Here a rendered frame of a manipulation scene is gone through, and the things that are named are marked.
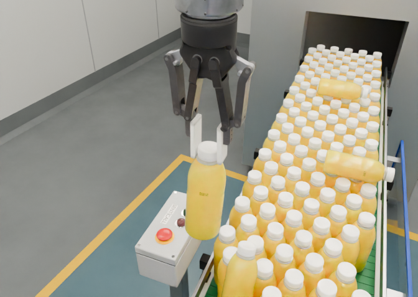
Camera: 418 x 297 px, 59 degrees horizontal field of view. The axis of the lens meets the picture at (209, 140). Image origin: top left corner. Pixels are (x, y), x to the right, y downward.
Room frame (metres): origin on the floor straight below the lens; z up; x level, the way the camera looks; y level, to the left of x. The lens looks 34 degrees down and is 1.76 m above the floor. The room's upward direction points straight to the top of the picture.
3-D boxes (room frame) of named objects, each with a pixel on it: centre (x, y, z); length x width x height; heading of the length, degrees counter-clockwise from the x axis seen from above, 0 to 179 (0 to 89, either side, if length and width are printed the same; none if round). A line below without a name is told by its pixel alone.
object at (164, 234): (0.58, 0.10, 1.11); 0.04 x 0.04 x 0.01
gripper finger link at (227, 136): (0.48, -0.04, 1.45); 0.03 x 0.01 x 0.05; 68
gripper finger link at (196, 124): (0.50, 0.02, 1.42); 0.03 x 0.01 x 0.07; 158
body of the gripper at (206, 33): (0.50, 0.00, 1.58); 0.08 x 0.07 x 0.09; 68
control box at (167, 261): (0.62, 0.08, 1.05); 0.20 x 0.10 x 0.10; 158
